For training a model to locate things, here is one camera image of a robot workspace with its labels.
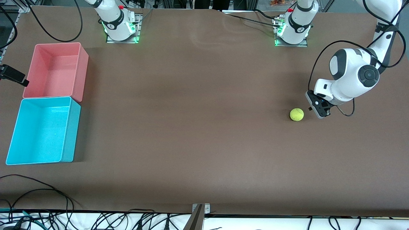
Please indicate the yellow tennis ball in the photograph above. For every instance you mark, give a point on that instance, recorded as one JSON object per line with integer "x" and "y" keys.
{"x": 297, "y": 114}

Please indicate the aluminium frame profile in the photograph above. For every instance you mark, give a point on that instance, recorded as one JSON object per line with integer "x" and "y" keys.
{"x": 24, "y": 6}

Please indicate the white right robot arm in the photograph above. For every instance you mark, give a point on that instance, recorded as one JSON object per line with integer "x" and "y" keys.
{"x": 113, "y": 19}

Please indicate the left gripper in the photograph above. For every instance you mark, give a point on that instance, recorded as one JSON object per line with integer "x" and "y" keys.
{"x": 327, "y": 111}

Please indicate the orange packet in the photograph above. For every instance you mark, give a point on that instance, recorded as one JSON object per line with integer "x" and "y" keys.
{"x": 276, "y": 2}

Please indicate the pink plastic bin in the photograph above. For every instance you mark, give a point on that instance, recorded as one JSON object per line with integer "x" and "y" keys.
{"x": 54, "y": 73}

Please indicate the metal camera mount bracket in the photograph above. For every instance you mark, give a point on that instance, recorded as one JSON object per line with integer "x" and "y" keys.
{"x": 196, "y": 220}

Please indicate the blue plastic bin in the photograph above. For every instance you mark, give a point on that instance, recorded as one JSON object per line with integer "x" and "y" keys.
{"x": 41, "y": 134}

